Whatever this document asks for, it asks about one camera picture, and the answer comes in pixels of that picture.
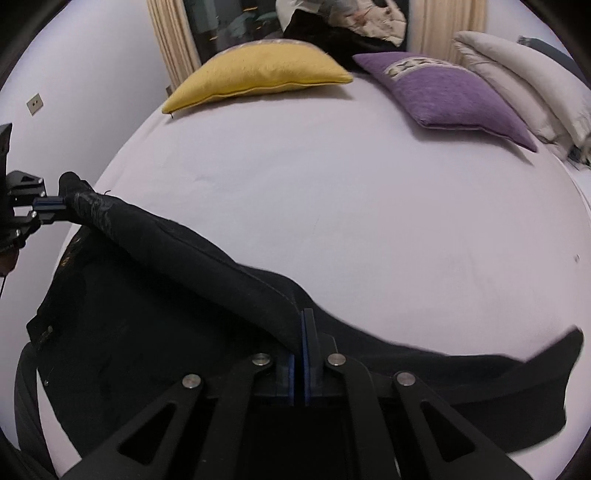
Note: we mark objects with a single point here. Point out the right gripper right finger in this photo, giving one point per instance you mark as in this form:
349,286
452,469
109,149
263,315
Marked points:
430,441

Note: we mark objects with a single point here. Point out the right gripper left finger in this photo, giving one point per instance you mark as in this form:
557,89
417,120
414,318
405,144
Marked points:
193,430

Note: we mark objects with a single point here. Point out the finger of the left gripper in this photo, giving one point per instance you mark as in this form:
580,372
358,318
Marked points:
71,186

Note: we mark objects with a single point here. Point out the black denim pants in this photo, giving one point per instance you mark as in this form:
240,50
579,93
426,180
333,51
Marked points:
139,301

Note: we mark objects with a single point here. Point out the beige left curtain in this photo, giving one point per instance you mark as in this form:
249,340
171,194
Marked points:
174,38

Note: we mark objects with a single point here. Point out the beige curtain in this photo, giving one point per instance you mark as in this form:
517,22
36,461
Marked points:
434,23
174,38

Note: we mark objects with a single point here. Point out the dark window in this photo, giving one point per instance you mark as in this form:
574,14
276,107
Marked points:
218,25

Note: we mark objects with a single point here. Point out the yellow pillow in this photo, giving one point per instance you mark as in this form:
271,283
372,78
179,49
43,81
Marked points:
257,68

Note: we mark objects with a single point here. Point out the purple pillow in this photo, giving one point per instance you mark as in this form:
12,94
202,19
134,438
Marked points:
441,95

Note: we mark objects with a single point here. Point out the folded beige duvet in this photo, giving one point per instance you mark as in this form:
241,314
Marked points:
554,103

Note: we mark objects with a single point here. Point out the beige right curtain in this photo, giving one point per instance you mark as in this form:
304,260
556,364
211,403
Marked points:
434,23

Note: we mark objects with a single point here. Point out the dark grey headboard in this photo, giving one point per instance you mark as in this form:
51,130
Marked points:
548,50

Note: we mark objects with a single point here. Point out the wall socket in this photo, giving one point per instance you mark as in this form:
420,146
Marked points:
35,104

